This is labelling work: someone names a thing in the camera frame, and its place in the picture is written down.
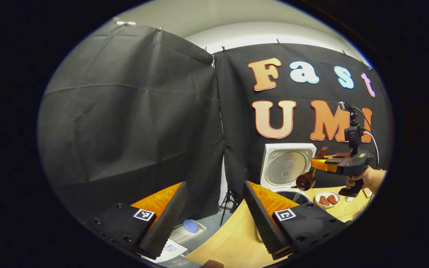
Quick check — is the wooden spoon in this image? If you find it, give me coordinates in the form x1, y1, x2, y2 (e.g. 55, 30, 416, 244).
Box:
296, 146, 328, 191

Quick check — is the white paper sheet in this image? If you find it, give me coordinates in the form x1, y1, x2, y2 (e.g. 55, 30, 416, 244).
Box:
142, 238, 189, 264

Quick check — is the white rice cooker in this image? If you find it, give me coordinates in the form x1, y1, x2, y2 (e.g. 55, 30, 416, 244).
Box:
260, 143, 317, 205

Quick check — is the black backdrop cloth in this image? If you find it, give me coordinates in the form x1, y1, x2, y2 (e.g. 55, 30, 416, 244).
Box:
38, 22, 390, 220

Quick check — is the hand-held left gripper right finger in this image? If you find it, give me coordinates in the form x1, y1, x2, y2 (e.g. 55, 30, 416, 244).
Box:
243, 181, 349, 260

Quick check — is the round white plate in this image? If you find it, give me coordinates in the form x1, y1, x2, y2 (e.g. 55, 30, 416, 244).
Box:
314, 191, 341, 208

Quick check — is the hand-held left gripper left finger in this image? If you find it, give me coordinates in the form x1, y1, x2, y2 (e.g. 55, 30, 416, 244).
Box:
86, 182, 189, 260

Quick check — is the black tripod stand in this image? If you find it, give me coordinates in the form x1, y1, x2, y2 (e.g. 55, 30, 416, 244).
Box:
219, 188, 239, 226

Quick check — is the grey wire tray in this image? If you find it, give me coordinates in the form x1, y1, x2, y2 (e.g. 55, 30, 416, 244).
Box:
170, 220, 207, 245

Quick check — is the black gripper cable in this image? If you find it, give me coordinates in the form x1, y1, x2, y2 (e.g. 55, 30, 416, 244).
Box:
354, 107, 380, 166

